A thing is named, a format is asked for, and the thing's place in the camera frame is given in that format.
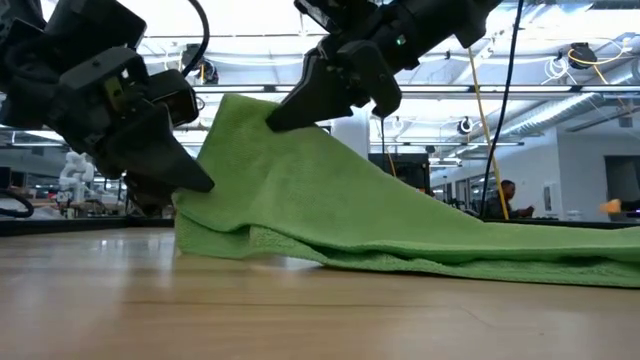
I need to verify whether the black metal table frame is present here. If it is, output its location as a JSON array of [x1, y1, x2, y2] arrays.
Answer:
[[0, 215, 640, 238]]

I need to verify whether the white pillar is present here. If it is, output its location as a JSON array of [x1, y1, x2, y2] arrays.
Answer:
[[331, 107, 372, 162]]

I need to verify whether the black looped cable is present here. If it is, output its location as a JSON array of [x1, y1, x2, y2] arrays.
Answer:
[[0, 188, 35, 220]]

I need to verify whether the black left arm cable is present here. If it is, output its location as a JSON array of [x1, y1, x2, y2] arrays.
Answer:
[[180, 0, 211, 79]]

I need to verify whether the yellow cable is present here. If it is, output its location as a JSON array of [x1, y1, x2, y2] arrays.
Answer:
[[467, 47, 511, 221]]

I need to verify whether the bright green microfiber towel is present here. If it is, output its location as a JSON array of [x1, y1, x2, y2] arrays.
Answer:
[[172, 93, 640, 290]]

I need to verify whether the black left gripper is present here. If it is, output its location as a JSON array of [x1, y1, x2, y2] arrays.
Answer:
[[0, 46, 216, 215]]

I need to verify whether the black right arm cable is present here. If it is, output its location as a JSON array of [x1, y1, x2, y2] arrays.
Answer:
[[478, 0, 525, 219]]

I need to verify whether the white robot figure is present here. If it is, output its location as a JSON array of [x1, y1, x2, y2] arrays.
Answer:
[[57, 149, 96, 205]]

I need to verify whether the person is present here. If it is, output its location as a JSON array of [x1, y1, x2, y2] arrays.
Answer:
[[483, 178, 536, 220], [598, 197, 640, 219]]

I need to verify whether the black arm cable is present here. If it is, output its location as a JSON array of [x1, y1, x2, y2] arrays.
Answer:
[[180, 0, 211, 79], [478, 0, 525, 219]]

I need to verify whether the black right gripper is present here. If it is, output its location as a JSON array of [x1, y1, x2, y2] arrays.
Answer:
[[264, 0, 422, 134]]

